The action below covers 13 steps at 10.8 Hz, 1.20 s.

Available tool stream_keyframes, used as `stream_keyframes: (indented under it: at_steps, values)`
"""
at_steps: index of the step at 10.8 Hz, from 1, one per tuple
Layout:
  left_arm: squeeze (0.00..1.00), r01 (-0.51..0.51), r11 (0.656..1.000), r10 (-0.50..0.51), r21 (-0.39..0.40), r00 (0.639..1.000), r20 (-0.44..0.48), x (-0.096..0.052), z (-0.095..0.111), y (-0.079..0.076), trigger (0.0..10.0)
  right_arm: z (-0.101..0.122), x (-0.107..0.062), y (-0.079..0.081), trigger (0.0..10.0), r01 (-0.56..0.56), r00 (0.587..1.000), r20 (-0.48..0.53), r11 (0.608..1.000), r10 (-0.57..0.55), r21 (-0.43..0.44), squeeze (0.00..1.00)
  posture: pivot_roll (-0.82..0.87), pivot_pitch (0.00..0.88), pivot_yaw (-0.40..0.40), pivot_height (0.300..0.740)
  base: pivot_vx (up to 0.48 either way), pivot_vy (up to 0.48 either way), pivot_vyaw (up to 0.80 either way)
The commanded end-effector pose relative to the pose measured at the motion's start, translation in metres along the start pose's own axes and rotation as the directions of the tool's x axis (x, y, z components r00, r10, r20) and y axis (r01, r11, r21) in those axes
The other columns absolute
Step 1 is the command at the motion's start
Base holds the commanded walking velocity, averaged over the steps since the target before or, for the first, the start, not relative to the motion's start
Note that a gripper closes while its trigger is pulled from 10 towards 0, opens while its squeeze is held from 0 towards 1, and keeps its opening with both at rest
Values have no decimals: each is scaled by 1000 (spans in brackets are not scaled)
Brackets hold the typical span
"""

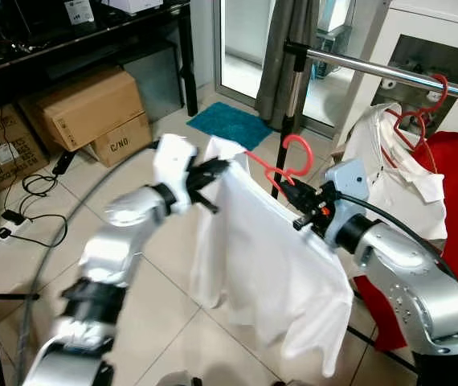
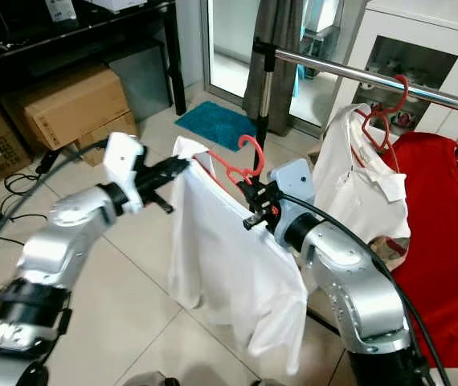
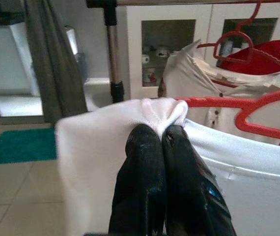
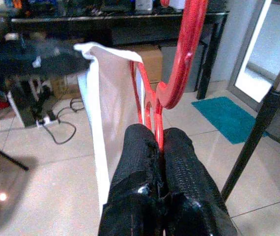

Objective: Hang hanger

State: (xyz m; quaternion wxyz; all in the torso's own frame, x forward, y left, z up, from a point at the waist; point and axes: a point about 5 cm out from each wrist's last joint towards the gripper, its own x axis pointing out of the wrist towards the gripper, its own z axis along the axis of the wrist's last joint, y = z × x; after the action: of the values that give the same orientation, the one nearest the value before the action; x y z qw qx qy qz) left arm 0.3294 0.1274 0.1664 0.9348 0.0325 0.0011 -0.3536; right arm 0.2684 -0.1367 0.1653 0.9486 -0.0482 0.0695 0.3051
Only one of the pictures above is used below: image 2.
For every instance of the cardboard box printed C/NO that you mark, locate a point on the cardboard box printed C/NO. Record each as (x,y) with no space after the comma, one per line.
(88,141)

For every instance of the grey box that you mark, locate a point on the grey box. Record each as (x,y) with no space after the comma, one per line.
(145,80)

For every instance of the flat white box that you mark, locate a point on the flat white box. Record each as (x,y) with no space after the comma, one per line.
(116,4)

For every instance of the grey curtain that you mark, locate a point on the grey curtain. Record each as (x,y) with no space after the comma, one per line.
(269,32)

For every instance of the plain white shirt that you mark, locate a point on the plain white shirt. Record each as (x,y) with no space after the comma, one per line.
(237,265)

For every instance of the red plastic hanger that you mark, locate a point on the red plastic hanger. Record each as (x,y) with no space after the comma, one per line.
(261,153)

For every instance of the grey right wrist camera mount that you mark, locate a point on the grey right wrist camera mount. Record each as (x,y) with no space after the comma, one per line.
(293,181)

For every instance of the white printed card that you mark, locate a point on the white printed card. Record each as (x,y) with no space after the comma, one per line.
(60,10)

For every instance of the white polo shirt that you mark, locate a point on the white polo shirt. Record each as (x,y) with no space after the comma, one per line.
(357,173)

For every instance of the large plain cardboard box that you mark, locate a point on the large plain cardboard box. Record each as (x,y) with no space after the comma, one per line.
(68,104)

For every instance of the teal floor mat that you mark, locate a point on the teal floor mat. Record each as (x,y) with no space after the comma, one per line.
(217,125)

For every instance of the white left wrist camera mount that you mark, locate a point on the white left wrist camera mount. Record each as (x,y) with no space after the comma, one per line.
(123,161)

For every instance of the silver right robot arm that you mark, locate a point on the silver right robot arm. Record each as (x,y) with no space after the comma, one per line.
(357,297)

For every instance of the grey robot leg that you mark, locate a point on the grey robot leg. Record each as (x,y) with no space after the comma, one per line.
(145,380)

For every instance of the black desk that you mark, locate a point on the black desk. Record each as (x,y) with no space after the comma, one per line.
(175,64)

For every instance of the slim black device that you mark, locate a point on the slim black device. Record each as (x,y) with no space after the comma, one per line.
(47,161)

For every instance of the white framed glass door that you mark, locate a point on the white framed glass door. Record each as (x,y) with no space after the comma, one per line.
(229,48)

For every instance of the black rack pole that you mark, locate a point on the black rack pole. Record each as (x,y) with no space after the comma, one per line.
(263,96)

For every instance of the plain red shirt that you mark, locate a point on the plain red shirt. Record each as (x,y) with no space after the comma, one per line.
(446,241)

